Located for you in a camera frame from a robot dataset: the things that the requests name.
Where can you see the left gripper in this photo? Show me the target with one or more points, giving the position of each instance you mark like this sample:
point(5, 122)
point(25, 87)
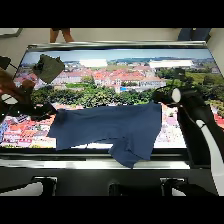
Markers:
point(43, 111)

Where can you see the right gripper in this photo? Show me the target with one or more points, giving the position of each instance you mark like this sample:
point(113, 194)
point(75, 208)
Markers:
point(161, 96)

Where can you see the blue T-shirt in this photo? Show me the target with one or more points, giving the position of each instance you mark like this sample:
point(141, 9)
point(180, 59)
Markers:
point(113, 130)

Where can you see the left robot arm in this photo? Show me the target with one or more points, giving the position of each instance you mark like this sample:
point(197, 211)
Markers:
point(13, 108)

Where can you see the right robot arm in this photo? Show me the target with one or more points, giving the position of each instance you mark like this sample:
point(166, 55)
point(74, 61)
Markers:
point(195, 133)

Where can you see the brown garment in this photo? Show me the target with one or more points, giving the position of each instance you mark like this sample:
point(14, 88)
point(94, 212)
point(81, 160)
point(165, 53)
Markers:
point(13, 85)

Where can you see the dark olive garment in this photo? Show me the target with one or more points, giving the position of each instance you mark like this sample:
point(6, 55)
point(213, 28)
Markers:
point(49, 68)

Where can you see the person's legs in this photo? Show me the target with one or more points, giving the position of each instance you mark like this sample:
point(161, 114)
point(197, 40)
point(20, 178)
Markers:
point(61, 34)

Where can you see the silver frame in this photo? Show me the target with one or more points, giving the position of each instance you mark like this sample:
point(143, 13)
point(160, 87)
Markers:
point(100, 164)

